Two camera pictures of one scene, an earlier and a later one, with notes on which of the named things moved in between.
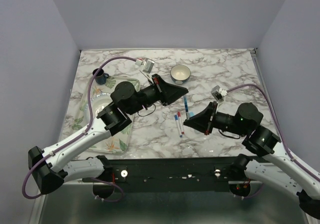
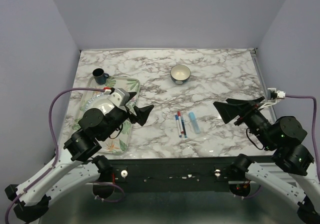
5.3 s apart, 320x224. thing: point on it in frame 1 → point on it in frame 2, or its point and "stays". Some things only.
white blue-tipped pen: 179,128 stays
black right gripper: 202,120 → 228,110
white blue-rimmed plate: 97,103 stays
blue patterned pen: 186,107 → 185,136
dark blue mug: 101,77 stays
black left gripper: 169,93 → 142,114
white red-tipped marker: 181,125 stays
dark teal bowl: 180,74 stays
